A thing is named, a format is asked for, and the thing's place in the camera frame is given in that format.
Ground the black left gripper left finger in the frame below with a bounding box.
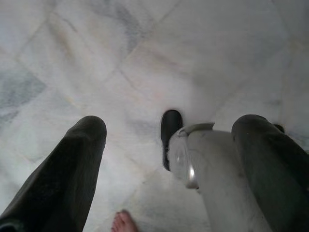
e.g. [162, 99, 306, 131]
[0, 115, 107, 232]

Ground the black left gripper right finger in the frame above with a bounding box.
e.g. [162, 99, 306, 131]
[231, 114, 309, 232]

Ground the bare human foot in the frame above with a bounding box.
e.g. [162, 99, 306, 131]
[111, 209, 140, 232]

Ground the black robot foot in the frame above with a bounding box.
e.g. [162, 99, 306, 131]
[160, 110, 183, 172]

